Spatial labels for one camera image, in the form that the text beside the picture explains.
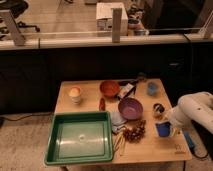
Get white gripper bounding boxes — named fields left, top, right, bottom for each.
left=165, top=107, right=183, bottom=137

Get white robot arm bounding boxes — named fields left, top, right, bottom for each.
left=165, top=92, right=213, bottom=134

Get green plastic tray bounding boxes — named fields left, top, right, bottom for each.
left=45, top=111, right=113, bottom=166

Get blue tool on table edge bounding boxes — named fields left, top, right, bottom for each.
left=183, top=132, right=195, bottom=149

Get black white ball toy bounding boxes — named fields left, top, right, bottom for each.
left=153, top=103, right=165, bottom=117

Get wooden table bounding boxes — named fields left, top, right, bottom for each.
left=55, top=79, right=192, bottom=164

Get brown grape bunch toy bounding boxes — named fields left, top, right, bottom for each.
left=123, top=120, right=146, bottom=143

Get small blue cup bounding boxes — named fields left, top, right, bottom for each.
left=147, top=82, right=158, bottom=96

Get purple bowl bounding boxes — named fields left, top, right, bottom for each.
left=118, top=97, right=143, bottom=120

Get yellow banana toy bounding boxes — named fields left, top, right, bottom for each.
left=113, top=132, right=126, bottom=156

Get small dark jar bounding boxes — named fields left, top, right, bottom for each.
left=137, top=72, right=146, bottom=82

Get black and white packet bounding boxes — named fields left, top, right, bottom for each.
left=118, top=83, right=134, bottom=99

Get red toy pepper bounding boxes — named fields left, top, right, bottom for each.
left=99, top=98, right=106, bottom=111

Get orange bowl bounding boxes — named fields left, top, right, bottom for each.
left=100, top=80, right=120, bottom=98

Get white cup with yellow inside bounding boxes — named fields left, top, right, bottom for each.
left=68, top=86, right=81, bottom=103

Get white cardboard box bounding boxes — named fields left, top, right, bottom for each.
left=96, top=2, right=128, bottom=36

